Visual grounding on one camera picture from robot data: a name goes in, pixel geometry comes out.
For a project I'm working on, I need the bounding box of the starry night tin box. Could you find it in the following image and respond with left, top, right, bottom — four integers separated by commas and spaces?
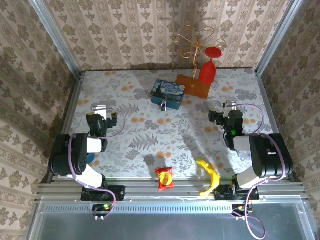
150, 79, 186, 111

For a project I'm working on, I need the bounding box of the red wine glass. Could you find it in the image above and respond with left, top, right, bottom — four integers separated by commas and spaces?
198, 46, 223, 85

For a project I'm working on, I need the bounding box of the yellow banana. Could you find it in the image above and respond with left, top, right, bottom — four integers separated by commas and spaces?
195, 157, 221, 197

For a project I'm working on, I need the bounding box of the red snack packet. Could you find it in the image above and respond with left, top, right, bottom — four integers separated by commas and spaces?
154, 166, 175, 192

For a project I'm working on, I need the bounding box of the small circuit board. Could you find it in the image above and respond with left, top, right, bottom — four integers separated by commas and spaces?
91, 203, 112, 217
231, 203, 254, 216

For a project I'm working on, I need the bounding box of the metal tray with vent strip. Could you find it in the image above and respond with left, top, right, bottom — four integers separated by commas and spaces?
26, 197, 317, 240

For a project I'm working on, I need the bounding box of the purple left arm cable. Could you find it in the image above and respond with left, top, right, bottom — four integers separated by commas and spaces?
67, 107, 126, 222

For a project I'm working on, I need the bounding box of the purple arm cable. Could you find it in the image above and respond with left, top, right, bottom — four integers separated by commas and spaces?
67, 107, 126, 222
233, 103, 287, 240

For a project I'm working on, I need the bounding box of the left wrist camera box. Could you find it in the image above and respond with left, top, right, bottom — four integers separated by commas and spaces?
92, 104, 113, 120

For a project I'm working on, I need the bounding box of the aluminium side rail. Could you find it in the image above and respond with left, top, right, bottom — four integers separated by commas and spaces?
256, 71, 297, 182
46, 71, 85, 183

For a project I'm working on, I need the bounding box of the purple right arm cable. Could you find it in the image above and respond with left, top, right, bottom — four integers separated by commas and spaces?
233, 103, 287, 240

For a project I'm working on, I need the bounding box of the gold wire stand wooden base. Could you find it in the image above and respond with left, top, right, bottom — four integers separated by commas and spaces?
174, 24, 225, 100

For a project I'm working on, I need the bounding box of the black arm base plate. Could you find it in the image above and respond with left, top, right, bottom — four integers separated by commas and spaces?
80, 184, 126, 202
214, 186, 260, 201

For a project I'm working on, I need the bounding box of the aluminium frame rail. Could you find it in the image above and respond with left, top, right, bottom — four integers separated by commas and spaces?
34, 177, 308, 202

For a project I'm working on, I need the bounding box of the aluminium frame post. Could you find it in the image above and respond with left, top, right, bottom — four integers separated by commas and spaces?
29, 0, 83, 76
254, 0, 305, 75

